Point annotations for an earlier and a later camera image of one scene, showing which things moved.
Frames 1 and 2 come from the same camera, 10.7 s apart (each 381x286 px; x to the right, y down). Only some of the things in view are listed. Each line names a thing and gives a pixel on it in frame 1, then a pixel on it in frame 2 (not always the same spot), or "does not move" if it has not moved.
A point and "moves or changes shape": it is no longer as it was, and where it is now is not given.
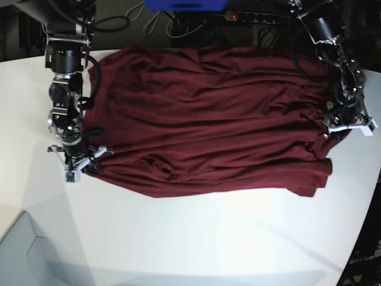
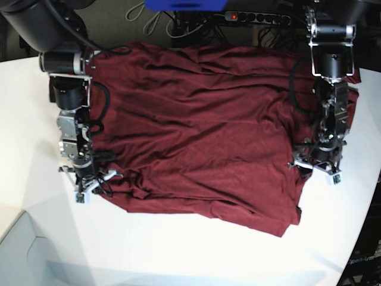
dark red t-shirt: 189,120 moves or changes shape
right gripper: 345,112 → 326,149
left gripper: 72,146 → 84,166
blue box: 186,5 does not move
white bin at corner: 27,260 does not move
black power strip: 257,16 does not move
